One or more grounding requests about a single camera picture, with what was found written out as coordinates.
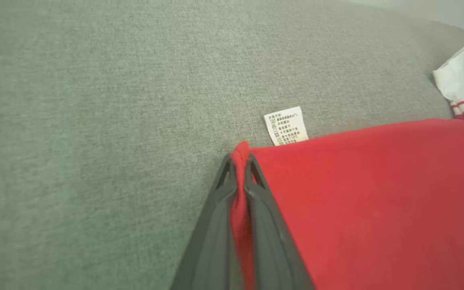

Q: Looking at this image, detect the grey fabric sofa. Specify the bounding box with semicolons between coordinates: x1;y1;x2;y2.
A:
0;0;464;290

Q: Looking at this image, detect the red jersey with navy lettering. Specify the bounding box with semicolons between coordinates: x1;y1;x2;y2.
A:
230;34;464;290

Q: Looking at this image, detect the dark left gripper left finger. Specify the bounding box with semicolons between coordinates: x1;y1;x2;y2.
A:
170;154;244;290

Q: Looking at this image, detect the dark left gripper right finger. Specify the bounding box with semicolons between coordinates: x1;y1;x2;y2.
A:
244;154;315;290

